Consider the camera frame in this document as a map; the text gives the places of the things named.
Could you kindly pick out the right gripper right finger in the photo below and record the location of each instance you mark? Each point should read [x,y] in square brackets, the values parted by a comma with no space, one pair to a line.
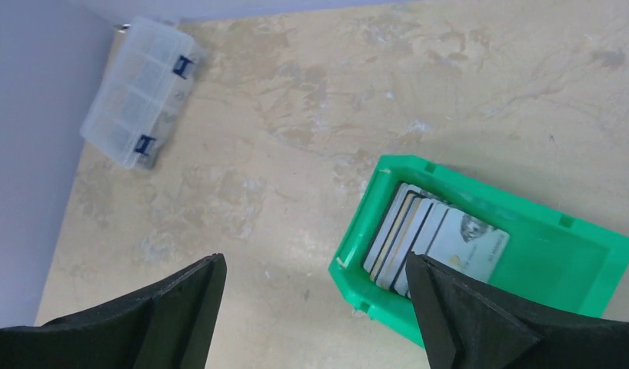
[466,323]

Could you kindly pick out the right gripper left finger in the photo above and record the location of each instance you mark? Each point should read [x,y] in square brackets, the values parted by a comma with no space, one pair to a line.
[168,324]

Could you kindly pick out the green plastic bin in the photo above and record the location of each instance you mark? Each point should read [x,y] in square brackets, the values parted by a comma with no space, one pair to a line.
[551,258]

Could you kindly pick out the stack of credit cards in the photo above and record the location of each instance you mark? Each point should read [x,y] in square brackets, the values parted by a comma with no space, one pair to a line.
[420,222]

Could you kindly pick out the clear plastic organizer box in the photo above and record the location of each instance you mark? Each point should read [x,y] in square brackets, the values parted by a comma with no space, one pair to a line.
[143,92]

